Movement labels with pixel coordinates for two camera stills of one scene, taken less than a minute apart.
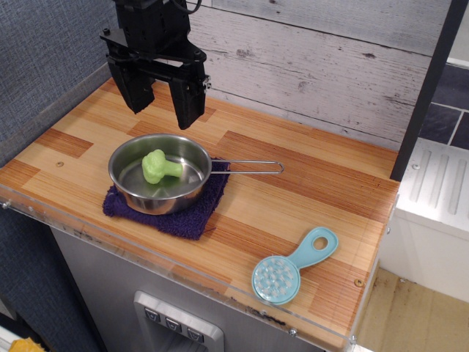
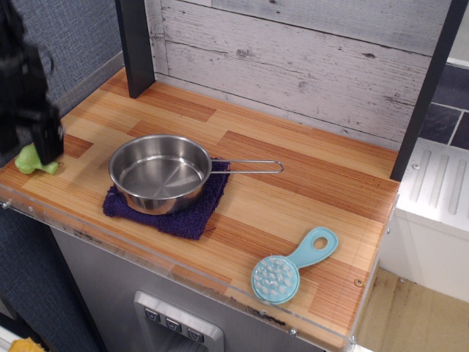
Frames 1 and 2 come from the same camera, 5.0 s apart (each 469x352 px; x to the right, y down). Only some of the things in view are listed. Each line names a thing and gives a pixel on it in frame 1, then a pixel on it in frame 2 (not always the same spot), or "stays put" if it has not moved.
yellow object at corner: [26, 345] stays put
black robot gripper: [152, 39] to [27, 110]
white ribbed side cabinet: [428, 239] stays put
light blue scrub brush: [276, 279] stays put
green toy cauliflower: [155, 166] to [28, 160]
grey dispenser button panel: [161, 326] stays put
